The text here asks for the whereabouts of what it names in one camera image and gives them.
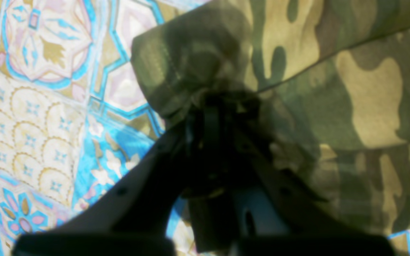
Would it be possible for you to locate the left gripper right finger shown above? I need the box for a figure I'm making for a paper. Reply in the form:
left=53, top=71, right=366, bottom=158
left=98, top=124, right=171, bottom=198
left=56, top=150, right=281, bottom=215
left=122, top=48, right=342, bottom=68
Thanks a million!
left=226, top=102, right=394, bottom=256

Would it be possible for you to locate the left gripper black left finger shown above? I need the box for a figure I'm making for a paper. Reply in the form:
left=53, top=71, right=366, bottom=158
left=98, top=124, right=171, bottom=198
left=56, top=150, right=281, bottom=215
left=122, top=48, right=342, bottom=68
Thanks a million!
left=13, top=107, right=223, bottom=256

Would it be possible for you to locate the camouflage T-shirt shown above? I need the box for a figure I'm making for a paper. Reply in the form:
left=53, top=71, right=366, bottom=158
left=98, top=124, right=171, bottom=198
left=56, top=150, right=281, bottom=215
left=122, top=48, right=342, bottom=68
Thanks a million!
left=131, top=0, right=410, bottom=256

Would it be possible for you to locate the patterned tile tablecloth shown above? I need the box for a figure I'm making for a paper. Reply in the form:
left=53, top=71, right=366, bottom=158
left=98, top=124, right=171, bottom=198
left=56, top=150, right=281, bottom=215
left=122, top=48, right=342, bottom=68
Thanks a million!
left=0, top=0, right=410, bottom=256

